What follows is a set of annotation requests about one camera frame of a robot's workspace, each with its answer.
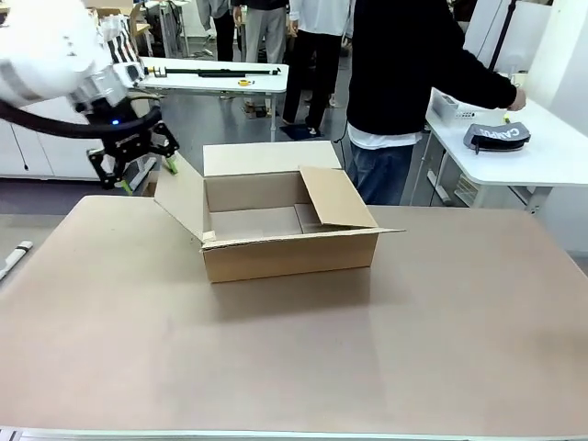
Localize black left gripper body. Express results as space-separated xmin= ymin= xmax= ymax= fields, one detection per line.
xmin=85 ymin=97 xmax=156 ymax=161

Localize brown cardboard box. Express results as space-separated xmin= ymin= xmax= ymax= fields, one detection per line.
xmin=153 ymin=141 xmax=407 ymax=285

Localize person's left forearm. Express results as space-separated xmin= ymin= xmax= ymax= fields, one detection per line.
xmin=463 ymin=54 xmax=519 ymax=111

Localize person's left hand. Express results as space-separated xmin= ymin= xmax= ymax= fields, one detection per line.
xmin=506 ymin=86 xmax=528 ymax=113

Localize grey metal table leg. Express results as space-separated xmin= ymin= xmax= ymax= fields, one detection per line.
xmin=122 ymin=154 xmax=158 ymax=192

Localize white low cabinet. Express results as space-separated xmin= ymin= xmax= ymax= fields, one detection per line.
xmin=0 ymin=91 xmax=111 ymax=181

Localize long white table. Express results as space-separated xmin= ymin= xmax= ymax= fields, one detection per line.
xmin=136 ymin=55 xmax=290 ymax=142

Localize black white striped bag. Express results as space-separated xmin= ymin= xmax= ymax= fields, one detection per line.
xmin=99 ymin=14 xmax=141 ymax=65

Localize black rod with clamp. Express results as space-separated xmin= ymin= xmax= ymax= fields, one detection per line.
xmin=145 ymin=65 xmax=282 ymax=79

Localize bystander in dark clothes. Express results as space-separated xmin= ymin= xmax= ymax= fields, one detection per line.
xmin=198 ymin=0 xmax=236 ymax=62

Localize white marker with black band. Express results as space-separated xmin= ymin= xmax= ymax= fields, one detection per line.
xmin=0 ymin=239 xmax=35 ymax=282

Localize bystander in grey trousers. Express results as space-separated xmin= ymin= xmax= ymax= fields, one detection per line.
xmin=232 ymin=0 xmax=289 ymax=65

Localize bystander in black trousers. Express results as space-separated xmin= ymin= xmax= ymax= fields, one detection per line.
xmin=280 ymin=0 xmax=354 ymax=137

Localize person in black sweater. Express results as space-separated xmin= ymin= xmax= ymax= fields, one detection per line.
xmin=345 ymin=0 xmax=521 ymax=207

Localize white plastic basket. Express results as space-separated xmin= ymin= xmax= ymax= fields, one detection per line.
xmin=429 ymin=91 xmax=477 ymax=125

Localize grey cap with white lettering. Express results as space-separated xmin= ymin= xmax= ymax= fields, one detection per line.
xmin=462 ymin=120 xmax=533 ymax=154

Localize white table with curved edge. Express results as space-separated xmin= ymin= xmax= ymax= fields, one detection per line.
xmin=408 ymin=85 xmax=588 ymax=215

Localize black stand pole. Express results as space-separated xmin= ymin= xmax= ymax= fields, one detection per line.
xmin=487 ymin=0 xmax=519 ymax=74

